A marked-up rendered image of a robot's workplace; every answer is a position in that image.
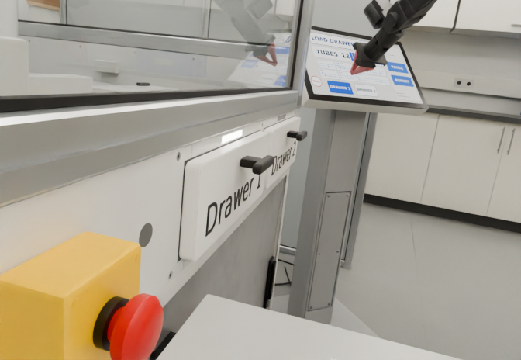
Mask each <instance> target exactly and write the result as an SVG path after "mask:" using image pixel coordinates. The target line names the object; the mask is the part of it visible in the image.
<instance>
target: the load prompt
mask: <svg viewBox="0 0 521 360"><path fill-rule="evenodd" d="M355 42H359V43H368V42H366V41H362V40H353V39H349V38H344V37H339V36H331V35H326V34H322V33H314V32H311V33H310V43H314V44H319V45H325V46H330V47H339V48H343V49H349V50H354V48H353V44H354V43H355Z"/></svg>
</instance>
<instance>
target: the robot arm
mask: <svg viewBox="0 0 521 360"><path fill-rule="evenodd" d="M436 1H437V0H398V1H396V2H395V3H394V4H393V5H392V4H391V3H390V1H389V0H372V1H371V2H370V3H369V4H368V5H367V6H366V7H365V9H364V14H365V15H366V17H367V19H368V21H369V22H370V24H371V25H372V27H373V28H374V29H380V30H379V31H378V32H377V33H376V34H375V35H374V36H373V37H372V38H371V40H370V41H369V42H368V43H359V42H355V43H354V44H353V48H354V50H356V51H355V55H354V62H353V65H352V68H351V69H350V74H351V75H355V74H359V73H362V72H365V71H371V70H374V69H375V68H376V65H375V64H383V65H384V66H385V65H386V64H387V63H388V62H387V60H386V58H385V53H386V52H387V51H388V50H389V49H390V48H391V47H392V46H393V45H394V44H395V43H396V42H397V41H398V40H400V39H401V38H402V37H403V36H404V29H407V28H409V27H412V25H413V24H416V23H418V22H419V21H420V20H421V19H422V18H423V17H424V16H425V15H426V14H427V12H428V11H429V10H430V9H431V8H432V7H433V5H434V3H435V2H436ZM358 66H359V67H358Z"/></svg>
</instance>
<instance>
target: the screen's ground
mask: <svg viewBox="0 0 521 360"><path fill-rule="evenodd" d="M311 32H314V33H322V34H326V35H331V36H339V37H344V38H349V39H353V40H362V41H366V42H369V41H370V40H365V39H360V38H355V37H351V36H343V35H338V34H333V33H325V32H321V31H316V30H311ZM310 44H311V45H309V51H308V57H307V63H306V69H307V72H308V75H309V76H310V75H315V76H320V77H321V75H320V73H319V68H318V65H317V63H316V58H319V59H324V60H330V61H341V62H347V63H353V61H343V59H342V57H341V54H340V51H339V50H345V51H350V52H355V50H349V49H343V48H339V47H330V46H325V45H319V44H314V43H310ZM385 58H386V60H387V61H388V62H394V63H400V64H405V66H406V68H407V70H408V74H405V73H399V72H394V71H389V70H388V67H387V65H385V66H384V65H383V66H381V65H376V67H380V68H385V72H386V74H387V76H388V80H389V81H390V84H391V86H387V85H375V84H368V83H360V82H354V81H341V80H333V79H327V78H321V79H322V82H323V87H324V88H320V87H313V86H312V90H313V92H314V94H320V95H336V96H345V97H354V98H362V99H378V100H387V101H396V102H412V103H420V104H423V102H422V99H421V98H420V95H419V93H418V90H417V88H416V85H415V83H414V81H413V79H412V75H411V74H410V71H409V68H408V66H407V64H406V62H405V58H404V57H403V55H402V52H401V50H400V47H399V45H393V46H392V47H391V48H390V49H389V50H388V51H387V52H386V53H385ZM391 74H393V75H399V76H405V77H410V78H411V80H412V83H413V85H414V87H409V86H402V85H394V82H393V80H392V77H391ZM326 80H328V81H341V82H348V83H350V85H351V88H352V90H353V93H354V94H353V95H348V94H339V93H331V92H330V89H329V86H328V84H327V81H326ZM354 83H355V84H362V85H375V87H376V89H377V92H378V95H379V97H371V96H363V95H357V92H356V89H355V87H354Z"/></svg>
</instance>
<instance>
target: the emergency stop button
mask: <svg viewBox="0 0 521 360"><path fill-rule="evenodd" d="M163 322H164V311H163V308H162V306H161V304H160V301H159V299H158V298H157V297H156V296H153V295H150V294H146V293H141V294H138V295H136V296H134V297H133V298H132V299H131V300H130V301H129V302H128V303H127V304H126V305H125V306H122V307H120V308H119V309H118V310H117V311H116V312H115V314H114V315H113V317H112V319H111V321H110V324H109V328H108V333H107V338H108V341H109V342H110V357H111V360H147V359H148V358H149V357H150V355H151V353H152V352H153V350H154V349H155V347H156V344H157V342H158V339H159V337H160V333H161V330H162V327H163Z"/></svg>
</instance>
